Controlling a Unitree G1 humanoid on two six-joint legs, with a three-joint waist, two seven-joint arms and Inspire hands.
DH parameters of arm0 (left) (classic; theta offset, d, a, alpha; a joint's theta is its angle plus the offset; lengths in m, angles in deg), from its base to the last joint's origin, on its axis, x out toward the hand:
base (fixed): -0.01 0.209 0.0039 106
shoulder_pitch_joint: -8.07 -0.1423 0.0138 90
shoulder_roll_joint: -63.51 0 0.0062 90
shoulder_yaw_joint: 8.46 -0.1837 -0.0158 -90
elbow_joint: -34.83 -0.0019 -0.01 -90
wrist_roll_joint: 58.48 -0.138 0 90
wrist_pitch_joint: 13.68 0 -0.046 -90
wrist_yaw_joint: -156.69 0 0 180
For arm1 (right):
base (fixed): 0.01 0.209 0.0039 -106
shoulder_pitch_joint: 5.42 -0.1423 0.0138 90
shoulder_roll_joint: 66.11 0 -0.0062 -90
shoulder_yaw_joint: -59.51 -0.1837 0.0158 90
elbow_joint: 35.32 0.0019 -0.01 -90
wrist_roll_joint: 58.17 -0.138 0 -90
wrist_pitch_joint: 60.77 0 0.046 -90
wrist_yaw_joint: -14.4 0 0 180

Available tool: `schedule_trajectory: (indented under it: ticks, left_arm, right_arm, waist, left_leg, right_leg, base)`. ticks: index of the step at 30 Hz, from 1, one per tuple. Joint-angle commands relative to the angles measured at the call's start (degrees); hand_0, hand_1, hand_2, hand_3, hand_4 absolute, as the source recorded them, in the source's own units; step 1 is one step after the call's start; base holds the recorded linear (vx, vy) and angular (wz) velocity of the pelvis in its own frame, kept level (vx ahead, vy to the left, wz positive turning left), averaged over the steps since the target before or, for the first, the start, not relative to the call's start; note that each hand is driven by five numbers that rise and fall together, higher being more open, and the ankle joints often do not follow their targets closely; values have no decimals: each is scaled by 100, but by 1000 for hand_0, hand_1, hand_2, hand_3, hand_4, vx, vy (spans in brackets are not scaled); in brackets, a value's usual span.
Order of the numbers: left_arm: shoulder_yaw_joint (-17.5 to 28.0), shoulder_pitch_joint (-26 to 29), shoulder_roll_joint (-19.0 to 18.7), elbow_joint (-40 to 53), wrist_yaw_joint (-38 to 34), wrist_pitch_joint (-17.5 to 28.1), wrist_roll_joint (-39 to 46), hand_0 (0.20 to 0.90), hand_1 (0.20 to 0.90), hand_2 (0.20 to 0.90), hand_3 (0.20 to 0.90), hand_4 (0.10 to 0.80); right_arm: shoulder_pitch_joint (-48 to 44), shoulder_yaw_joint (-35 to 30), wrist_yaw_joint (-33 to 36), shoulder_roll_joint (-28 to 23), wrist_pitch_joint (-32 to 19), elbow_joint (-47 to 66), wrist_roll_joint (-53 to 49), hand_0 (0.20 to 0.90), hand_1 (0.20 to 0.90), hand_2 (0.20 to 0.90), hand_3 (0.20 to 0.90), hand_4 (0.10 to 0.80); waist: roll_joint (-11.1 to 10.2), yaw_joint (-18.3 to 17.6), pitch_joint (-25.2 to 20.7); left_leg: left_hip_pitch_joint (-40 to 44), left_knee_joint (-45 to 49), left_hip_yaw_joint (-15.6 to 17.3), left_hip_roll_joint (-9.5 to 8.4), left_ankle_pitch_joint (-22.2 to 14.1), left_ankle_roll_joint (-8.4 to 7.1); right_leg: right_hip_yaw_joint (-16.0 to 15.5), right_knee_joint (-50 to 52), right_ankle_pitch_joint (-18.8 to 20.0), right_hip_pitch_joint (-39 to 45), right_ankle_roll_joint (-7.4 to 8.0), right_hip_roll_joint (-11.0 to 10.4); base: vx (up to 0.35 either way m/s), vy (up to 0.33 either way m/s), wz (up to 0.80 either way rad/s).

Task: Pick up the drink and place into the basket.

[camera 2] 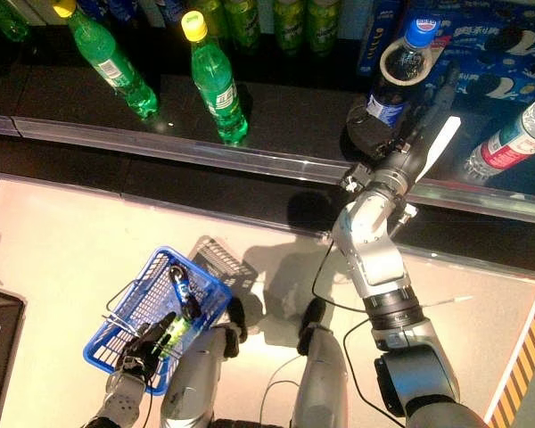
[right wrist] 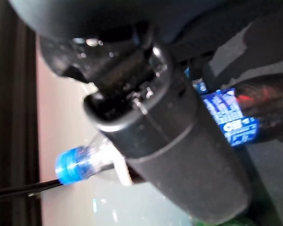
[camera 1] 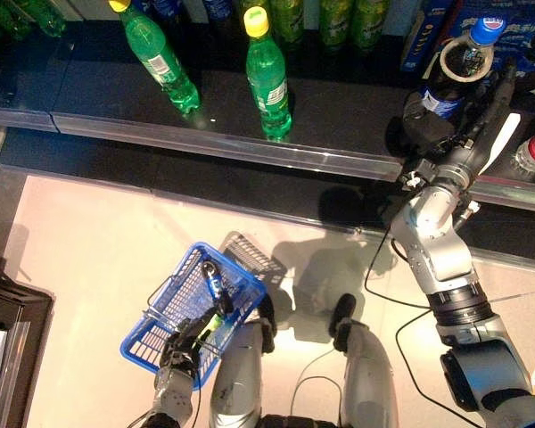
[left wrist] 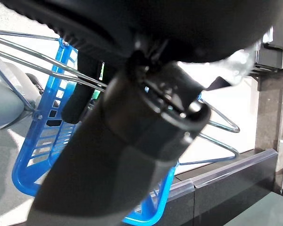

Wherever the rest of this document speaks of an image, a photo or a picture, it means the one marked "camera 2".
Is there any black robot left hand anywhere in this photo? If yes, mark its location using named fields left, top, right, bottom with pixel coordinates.
left=114, top=310, right=178, bottom=385

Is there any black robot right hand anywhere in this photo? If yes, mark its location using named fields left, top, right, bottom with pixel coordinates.
left=341, top=60, right=464, bottom=185

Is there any small green drink bottle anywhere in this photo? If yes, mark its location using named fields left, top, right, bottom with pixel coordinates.
left=158, top=318, right=193, bottom=353

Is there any silver robot left leg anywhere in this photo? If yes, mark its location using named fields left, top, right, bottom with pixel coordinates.
left=159, top=324, right=233, bottom=428

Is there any silver robot leg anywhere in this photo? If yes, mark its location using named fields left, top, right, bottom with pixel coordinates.
left=159, top=324, right=233, bottom=428
left=290, top=323, right=350, bottom=428

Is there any black robot left foot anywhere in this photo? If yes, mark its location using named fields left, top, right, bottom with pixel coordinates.
left=222, top=296, right=250, bottom=360

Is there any black robot foot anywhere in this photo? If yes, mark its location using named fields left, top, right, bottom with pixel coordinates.
left=222, top=296, right=250, bottom=360
left=296, top=297, right=327, bottom=357

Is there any green soda can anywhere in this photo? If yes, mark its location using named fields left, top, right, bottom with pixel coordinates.
left=272, top=0, right=308, bottom=58
left=306, top=0, right=342, bottom=58
left=194, top=0, right=227, bottom=32

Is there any clear water bottle red label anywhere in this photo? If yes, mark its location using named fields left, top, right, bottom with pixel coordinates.
left=465, top=86, right=535, bottom=180

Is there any black glossy cabinet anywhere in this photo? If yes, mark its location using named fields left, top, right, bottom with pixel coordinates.
left=0, top=284, right=28, bottom=428

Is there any green soda bottle yellow cap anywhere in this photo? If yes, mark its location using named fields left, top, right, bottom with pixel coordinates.
left=52, top=0, right=161, bottom=120
left=179, top=10, right=250, bottom=147

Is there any lying green bottles group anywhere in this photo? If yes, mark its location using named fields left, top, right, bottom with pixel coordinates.
left=224, top=0, right=263, bottom=55

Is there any black shelf base plinth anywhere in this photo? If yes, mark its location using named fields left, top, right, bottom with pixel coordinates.
left=0, top=133, right=535, bottom=277

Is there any black robot right foot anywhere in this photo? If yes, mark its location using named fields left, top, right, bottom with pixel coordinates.
left=296, top=297, right=327, bottom=357

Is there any silver robot right leg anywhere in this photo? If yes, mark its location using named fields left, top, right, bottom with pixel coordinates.
left=290, top=323, right=350, bottom=428

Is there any yellow black hazard tape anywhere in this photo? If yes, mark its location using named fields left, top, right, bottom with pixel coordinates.
left=484, top=284, right=535, bottom=428

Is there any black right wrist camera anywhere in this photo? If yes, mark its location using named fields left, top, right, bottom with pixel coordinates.
left=337, top=162, right=374, bottom=193

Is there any dark shelf board clear rail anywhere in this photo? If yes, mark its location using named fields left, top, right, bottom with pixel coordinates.
left=11, top=42, right=411, bottom=188
left=405, top=102, right=535, bottom=226
left=0, top=42, right=26, bottom=139

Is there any thin white cable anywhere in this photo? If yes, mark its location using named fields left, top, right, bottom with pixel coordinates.
left=258, top=355, right=305, bottom=428

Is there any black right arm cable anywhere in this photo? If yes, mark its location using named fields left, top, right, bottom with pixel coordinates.
left=310, top=240, right=411, bottom=416

